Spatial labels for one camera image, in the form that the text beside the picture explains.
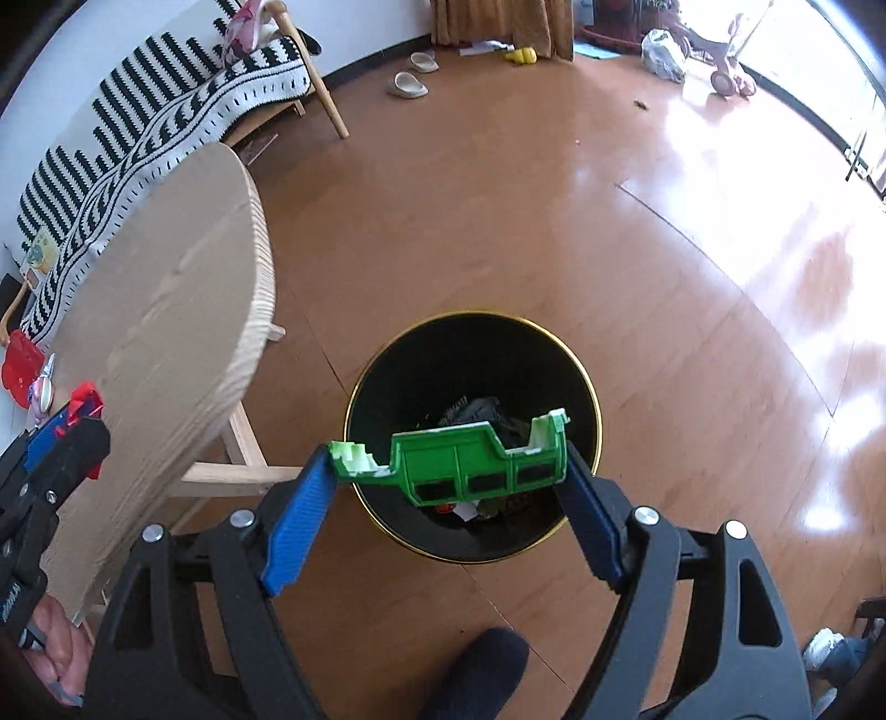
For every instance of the black bin with gold rim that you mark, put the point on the black bin with gold rim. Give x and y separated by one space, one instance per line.
484 360

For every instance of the red plastic piece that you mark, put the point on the red plastic piece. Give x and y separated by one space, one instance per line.
86 401

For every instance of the round wooden table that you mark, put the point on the round wooden table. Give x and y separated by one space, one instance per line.
159 311

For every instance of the pink printed cushion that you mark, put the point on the pink printed cushion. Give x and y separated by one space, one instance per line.
246 31

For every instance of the broken green plastic piece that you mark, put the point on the broken green plastic piece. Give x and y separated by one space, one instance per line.
443 457

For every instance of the blue flat item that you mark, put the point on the blue flat item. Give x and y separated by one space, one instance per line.
588 51

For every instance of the white plastic bag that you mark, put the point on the white plastic bag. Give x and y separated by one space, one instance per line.
663 55

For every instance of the sofa with striped blanket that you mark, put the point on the sofa with striped blanket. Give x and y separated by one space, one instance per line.
138 138

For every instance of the white papers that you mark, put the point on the white papers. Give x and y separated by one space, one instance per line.
484 48

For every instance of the white and blue cloth heap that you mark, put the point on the white and blue cloth heap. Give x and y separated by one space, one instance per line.
841 654

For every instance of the wooden sofa frame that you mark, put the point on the wooden sofa frame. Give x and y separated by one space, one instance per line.
329 104

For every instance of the pink child tricycle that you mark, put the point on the pink child tricycle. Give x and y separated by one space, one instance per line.
727 69

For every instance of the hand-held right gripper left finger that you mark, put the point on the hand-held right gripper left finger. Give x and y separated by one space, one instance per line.
297 512

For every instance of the small picture book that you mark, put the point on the small picture book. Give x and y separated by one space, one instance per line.
40 250

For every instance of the person's foot in dark sock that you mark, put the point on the person's foot in dark sock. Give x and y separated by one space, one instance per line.
477 678

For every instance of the metal clothes rack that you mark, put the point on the metal clothes rack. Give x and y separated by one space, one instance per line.
858 156

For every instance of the beige slipper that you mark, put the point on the beige slipper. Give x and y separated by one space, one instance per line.
425 62
408 85

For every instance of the pink silver toy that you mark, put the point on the pink silver toy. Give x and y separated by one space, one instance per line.
41 391

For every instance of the person's left hand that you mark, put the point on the person's left hand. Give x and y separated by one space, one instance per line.
59 644

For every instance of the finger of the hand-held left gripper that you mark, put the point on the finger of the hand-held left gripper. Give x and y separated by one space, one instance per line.
76 446
48 433

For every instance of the brown curtain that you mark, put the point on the brown curtain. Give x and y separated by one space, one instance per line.
498 24

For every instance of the red plastic toy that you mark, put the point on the red plastic toy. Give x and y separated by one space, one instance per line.
22 367

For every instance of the yellow toy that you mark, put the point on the yellow toy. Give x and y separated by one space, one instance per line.
521 57

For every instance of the dark crumpled wrapper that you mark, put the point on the dark crumpled wrapper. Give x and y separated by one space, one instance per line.
484 415

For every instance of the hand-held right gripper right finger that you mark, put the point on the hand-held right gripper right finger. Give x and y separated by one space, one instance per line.
588 512

